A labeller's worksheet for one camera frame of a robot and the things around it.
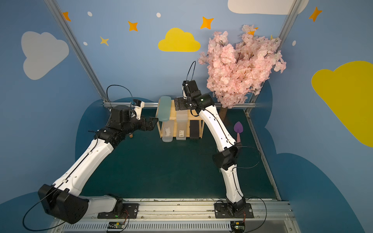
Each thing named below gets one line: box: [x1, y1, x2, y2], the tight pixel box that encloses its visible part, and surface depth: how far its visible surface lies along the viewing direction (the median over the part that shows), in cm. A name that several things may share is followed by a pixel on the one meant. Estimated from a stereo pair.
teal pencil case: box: [157, 96, 172, 122], surface depth 97 cm
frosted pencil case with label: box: [175, 113, 188, 141], surface depth 103 cm
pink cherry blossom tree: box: [198, 24, 287, 120], surface depth 71 cm
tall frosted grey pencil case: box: [176, 109, 189, 123], surface depth 90 cm
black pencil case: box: [189, 119, 200, 140], surface depth 109 cm
